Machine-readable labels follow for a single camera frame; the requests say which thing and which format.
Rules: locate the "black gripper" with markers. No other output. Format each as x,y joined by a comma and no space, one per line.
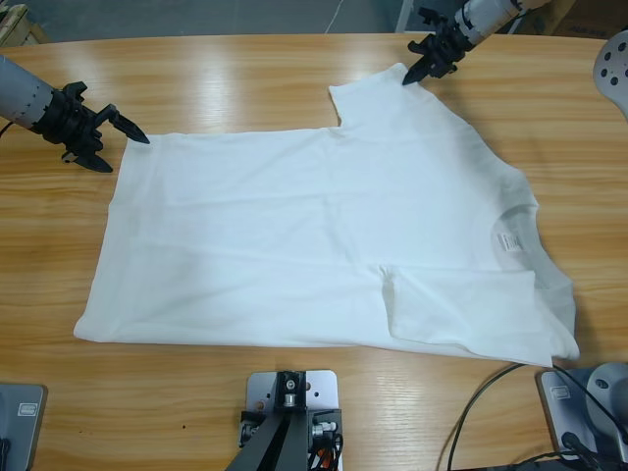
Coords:
449,46
73,125

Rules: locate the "white Unitree t-shirt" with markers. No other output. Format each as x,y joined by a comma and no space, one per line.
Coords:
294,221

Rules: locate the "white pole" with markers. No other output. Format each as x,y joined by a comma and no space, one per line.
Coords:
404,17

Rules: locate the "brown cardboard box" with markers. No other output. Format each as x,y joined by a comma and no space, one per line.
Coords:
559,22

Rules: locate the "wooden pallet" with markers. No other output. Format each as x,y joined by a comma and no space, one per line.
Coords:
19,29

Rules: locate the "dark printed box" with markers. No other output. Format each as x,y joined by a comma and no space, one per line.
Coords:
598,19

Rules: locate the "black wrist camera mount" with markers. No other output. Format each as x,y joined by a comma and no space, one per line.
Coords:
73,89
417,47

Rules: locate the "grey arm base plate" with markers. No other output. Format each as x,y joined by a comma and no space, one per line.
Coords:
608,392
22,422

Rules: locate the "white mount block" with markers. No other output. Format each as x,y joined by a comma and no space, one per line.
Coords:
321,387

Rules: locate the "dark camera post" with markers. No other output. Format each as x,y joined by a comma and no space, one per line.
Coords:
275,451

